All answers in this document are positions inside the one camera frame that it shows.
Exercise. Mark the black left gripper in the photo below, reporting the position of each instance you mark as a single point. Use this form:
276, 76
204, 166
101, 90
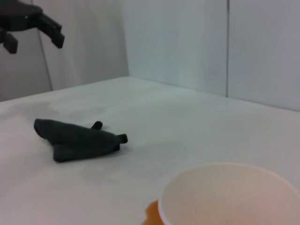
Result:
16, 17

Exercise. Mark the dark blue rag with loop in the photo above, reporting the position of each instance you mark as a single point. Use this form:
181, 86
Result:
77, 143

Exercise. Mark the white paper cup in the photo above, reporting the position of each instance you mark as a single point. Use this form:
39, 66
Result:
222, 194

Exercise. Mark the orange-brown liquid stain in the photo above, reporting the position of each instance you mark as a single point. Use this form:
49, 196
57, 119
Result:
153, 213

